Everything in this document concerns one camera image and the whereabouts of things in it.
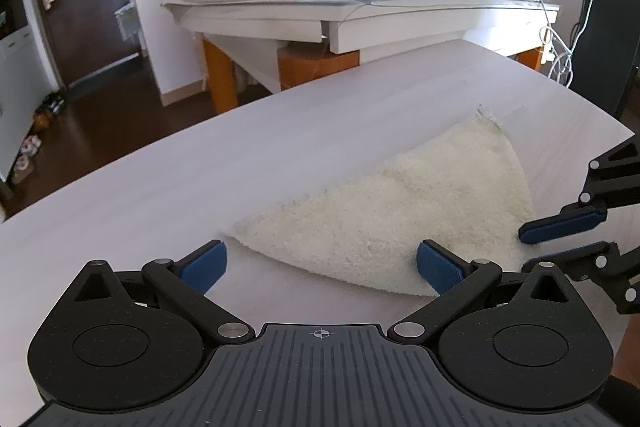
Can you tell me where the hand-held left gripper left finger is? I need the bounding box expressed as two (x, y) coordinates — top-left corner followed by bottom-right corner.
(75, 239), (256, 348)

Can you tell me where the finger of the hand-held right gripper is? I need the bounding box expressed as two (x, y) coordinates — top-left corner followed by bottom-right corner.
(518, 141), (640, 244)
(521, 241), (640, 314)

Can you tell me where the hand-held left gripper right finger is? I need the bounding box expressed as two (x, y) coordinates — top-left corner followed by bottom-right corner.
(392, 242), (568, 348)

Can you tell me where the cream towel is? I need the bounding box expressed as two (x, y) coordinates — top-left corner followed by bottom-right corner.
(220, 104), (535, 297)

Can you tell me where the black cabinet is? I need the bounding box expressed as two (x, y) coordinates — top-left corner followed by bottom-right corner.
(570, 0), (640, 118)

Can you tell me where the row of shoes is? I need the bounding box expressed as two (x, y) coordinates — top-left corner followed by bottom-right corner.
(12, 92), (66, 182)

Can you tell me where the orange stool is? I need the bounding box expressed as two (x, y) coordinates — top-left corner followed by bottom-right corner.
(277, 48), (361, 92)

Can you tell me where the grey entry cabinet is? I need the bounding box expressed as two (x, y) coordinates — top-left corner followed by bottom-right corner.
(0, 0), (56, 182)

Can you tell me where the white cable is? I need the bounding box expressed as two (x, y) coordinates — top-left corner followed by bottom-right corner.
(537, 0), (576, 88)

